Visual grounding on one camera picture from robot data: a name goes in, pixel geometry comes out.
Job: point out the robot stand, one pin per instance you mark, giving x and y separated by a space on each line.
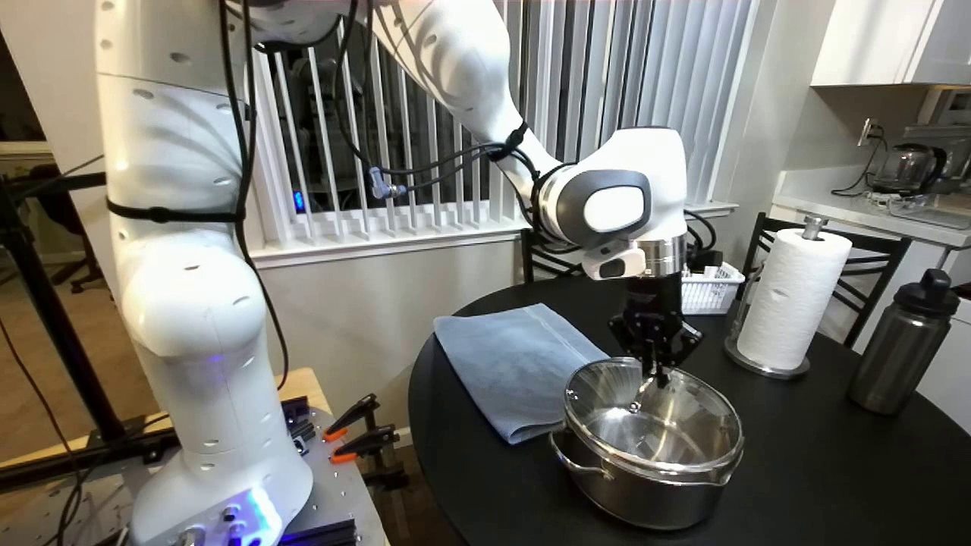
341 493

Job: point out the glass pot lid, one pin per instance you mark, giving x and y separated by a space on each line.
683 425

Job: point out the white plastic basket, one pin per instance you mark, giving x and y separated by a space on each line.
709 292

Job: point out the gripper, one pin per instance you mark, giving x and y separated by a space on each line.
654 297

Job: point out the blue folded cloth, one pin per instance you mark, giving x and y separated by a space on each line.
516 371

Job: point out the stainless steel pot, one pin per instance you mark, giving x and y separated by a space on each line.
645 502

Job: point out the paper towel roll on holder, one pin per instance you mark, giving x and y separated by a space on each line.
793 296

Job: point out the window with white blinds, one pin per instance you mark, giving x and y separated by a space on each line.
607 76

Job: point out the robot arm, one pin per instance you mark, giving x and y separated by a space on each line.
190 303

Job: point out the white wall cabinet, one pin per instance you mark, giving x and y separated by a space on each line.
887 42

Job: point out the grey bottle with black cap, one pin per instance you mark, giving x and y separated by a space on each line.
899 349

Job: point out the black chair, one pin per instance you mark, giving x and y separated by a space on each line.
872 265
542 262

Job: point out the wall socket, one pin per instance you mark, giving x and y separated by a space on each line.
868 132

